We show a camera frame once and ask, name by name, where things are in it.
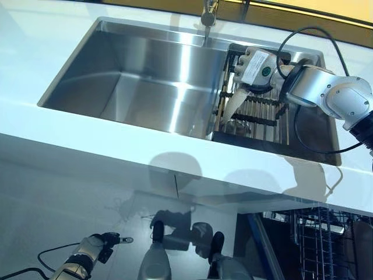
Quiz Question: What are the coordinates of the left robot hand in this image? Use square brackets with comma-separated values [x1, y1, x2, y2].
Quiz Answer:
[76, 232, 134, 259]

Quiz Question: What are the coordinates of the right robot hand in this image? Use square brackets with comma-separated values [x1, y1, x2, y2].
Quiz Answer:
[234, 46, 288, 91]

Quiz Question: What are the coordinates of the open built-in dishwasher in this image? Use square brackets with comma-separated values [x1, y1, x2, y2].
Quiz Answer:
[235, 204, 373, 280]

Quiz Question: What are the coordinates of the black sink drying rack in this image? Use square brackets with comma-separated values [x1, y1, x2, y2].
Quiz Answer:
[211, 43, 292, 145]

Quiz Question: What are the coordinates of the white glossy cabinet door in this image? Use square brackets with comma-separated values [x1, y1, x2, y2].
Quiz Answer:
[0, 159, 178, 205]

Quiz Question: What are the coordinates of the left robot leg with foot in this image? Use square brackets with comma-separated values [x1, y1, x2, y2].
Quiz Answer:
[139, 220, 173, 280]

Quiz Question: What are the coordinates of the chrome kitchen faucet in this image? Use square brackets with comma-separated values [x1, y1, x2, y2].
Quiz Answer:
[200, 0, 218, 29]

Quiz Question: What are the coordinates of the stainless steel sink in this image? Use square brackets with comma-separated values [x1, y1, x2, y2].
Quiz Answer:
[37, 16, 342, 167]

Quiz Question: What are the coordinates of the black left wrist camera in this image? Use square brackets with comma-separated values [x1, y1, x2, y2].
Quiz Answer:
[97, 246, 114, 265]

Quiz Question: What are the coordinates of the dark window frame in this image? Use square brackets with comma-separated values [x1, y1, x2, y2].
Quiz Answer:
[215, 0, 373, 30]

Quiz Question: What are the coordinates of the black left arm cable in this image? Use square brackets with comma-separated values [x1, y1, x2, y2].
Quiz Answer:
[0, 241, 81, 280]

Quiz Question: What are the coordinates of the dishwasher wire rack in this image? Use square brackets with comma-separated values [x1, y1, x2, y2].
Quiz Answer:
[262, 206, 373, 280]

